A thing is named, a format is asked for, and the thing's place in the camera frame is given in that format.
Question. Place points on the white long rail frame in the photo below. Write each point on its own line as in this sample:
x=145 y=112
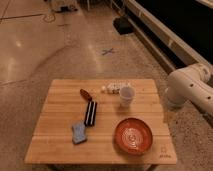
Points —
x=180 y=32

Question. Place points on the orange red bowl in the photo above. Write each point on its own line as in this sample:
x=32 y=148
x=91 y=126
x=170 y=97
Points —
x=133 y=136

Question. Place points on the wooden table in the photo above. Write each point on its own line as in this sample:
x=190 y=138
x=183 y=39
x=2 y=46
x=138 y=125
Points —
x=101 y=121

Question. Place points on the brown red small object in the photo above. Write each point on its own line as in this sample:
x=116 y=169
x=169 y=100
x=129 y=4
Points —
x=85 y=95

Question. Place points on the white patterned small object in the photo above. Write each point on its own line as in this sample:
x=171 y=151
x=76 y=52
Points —
x=113 y=88

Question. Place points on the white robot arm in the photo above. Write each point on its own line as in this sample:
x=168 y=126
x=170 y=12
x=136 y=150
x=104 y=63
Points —
x=190 y=83

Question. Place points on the blue sponge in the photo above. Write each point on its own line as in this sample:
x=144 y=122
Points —
x=79 y=134

